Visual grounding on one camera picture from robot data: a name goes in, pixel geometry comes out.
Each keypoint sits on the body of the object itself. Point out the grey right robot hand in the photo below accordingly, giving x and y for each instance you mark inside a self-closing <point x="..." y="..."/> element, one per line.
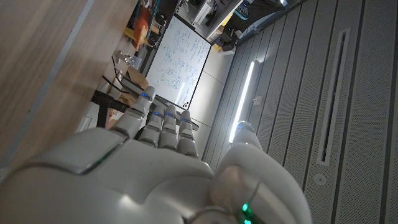
<point x="133" y="186"/>

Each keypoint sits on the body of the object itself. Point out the ceiling air vent slot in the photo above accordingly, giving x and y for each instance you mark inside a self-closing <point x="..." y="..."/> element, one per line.
<point x="334" y="93"/>

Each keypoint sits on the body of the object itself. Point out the small metal object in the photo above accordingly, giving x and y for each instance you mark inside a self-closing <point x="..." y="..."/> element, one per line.
<point x="124" y="59"/>

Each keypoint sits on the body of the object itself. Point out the long ceiling light strip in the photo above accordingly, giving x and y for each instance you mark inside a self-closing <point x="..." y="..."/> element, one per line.
<point x="242" y="99"/>

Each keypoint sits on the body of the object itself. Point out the round ceiling sensor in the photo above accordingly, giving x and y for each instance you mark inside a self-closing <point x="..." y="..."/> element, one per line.
<point x="320" y="180"/>

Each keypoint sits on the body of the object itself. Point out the white shelf cabinet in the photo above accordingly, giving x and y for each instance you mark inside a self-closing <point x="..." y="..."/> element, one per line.
<point x="211" y="15"/>

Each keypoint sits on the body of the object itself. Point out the whiteboard with black frame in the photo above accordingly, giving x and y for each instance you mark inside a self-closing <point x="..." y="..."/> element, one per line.
<point x="180" y="59"/>

